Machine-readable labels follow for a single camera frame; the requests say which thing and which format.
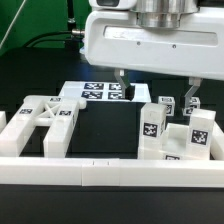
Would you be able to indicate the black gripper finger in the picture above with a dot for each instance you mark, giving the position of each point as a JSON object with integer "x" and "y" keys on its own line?
{"x": 127, "y": 89}
{"x": 190, "y": 96}

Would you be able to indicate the white chair seat plate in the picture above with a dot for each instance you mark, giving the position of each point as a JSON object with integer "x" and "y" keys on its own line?
{"x": 174, "y": 143}

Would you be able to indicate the white chair backrest frame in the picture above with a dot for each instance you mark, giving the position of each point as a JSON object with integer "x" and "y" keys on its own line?
{"x": 57, "y": 113}

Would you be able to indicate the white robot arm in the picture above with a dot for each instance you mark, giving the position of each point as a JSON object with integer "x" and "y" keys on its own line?
{"x": 175, "y": 37}

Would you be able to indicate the white marker base plate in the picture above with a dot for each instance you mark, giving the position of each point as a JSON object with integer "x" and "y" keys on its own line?
{"x": 103, "y": 91}

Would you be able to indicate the white fence right wall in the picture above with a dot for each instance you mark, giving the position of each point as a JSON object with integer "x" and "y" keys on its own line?
{"x": 217, "y": 143}

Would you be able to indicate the white fence wall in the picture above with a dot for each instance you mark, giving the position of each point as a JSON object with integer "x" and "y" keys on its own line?
{"x": 2, "y": 120}
{"x": 217, "y": 143}
{"x": 111, "y": 172}

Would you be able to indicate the white fence left wall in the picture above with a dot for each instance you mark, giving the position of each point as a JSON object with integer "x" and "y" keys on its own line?
{"x": 2, "y": 120}

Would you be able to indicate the white fence front wall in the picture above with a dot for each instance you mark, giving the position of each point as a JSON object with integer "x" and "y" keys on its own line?
{"x": 111, "y": 172}

